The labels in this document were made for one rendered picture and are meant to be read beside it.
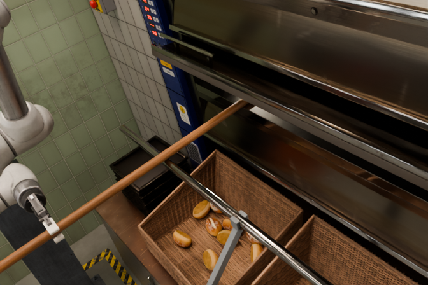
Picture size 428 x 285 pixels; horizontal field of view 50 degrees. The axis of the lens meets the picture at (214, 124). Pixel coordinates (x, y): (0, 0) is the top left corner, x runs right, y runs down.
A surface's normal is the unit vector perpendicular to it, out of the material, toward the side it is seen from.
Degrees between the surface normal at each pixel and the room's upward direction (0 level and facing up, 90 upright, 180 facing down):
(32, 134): 109
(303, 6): 90
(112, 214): 0
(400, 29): 90
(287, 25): 70
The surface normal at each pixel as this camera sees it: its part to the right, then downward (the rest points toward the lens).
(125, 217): -0.21, -0.78
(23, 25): 0.61, 0.36
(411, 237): -0.79, 0.21
